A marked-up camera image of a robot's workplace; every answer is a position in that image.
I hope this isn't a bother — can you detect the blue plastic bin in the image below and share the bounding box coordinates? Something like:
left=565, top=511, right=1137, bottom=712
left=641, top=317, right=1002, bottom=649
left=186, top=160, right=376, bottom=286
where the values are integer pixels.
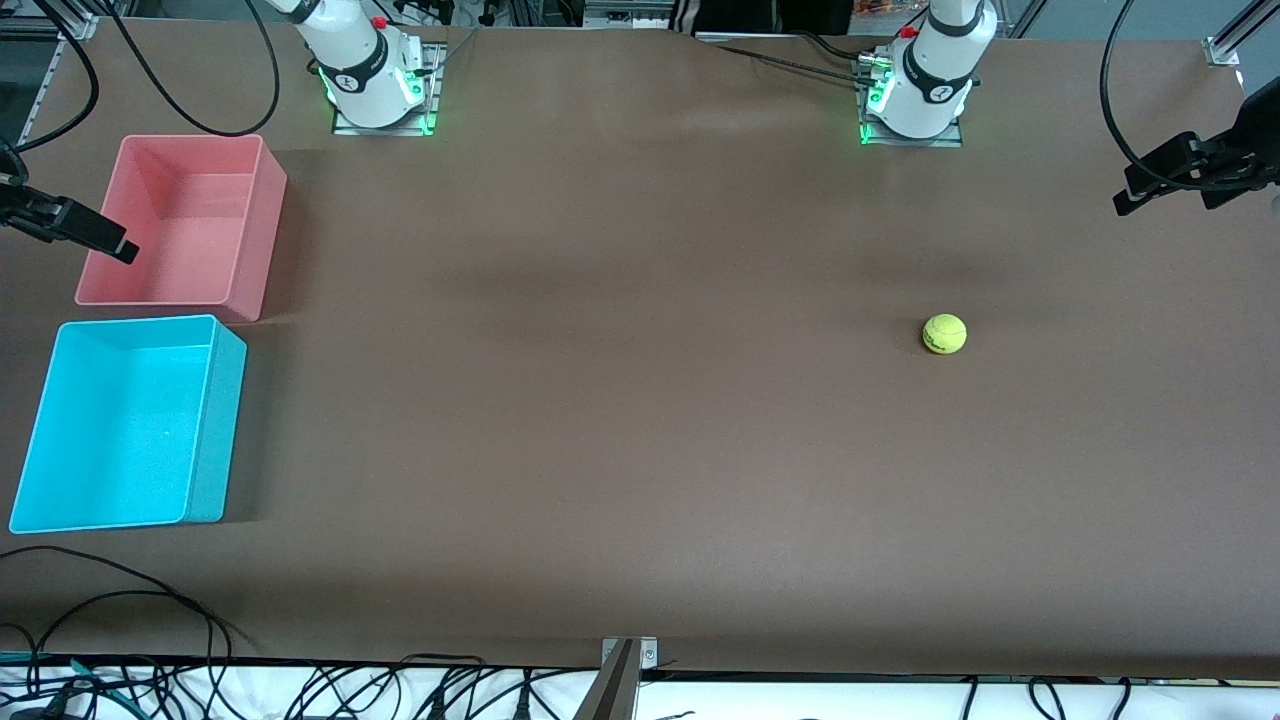
left=9, top=314, right=248, bottom=534

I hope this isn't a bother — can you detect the aluminium bracket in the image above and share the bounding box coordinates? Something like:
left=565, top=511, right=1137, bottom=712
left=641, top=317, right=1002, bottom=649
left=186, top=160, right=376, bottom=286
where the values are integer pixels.
left=601, top=637, right=659, bottom=669

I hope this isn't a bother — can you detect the pink plastic bin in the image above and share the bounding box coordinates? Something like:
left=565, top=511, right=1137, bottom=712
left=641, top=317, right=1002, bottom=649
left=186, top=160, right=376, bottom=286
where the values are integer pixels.
left=75, top=134, right=288, bottom=323

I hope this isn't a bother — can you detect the aluminium frame extrusion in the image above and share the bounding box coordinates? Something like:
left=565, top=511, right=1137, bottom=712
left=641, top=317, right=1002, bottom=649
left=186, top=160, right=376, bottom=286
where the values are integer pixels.
left=0, top=0, right=98, bottom=41
left=1205, top=0, right=1280, bottom=67

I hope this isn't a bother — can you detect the grey metal bar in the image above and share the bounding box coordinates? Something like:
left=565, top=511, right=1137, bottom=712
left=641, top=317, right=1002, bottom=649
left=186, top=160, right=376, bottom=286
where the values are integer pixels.
left=572, top=640, right=641, bottom=720

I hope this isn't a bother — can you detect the black base cable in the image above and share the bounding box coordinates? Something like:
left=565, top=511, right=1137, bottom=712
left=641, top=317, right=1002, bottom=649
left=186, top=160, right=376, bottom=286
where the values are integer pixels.
left=700, top=30, right=881, bottom=91

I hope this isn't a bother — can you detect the yellow tennis ball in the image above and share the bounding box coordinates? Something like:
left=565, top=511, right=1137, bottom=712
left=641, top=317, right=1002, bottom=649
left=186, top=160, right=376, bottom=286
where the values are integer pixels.
left=922, top=314, right=968, bottom=356

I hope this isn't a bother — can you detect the teal cable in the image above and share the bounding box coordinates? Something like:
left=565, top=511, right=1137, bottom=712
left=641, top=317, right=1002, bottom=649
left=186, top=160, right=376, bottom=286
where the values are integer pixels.
left=0, top=652, right=136, bottom=706

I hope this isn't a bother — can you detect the black looped cable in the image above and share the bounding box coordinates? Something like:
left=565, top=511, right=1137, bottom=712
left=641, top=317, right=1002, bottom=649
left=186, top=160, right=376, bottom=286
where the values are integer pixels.
left=0, top=545, right=241, bottom=663

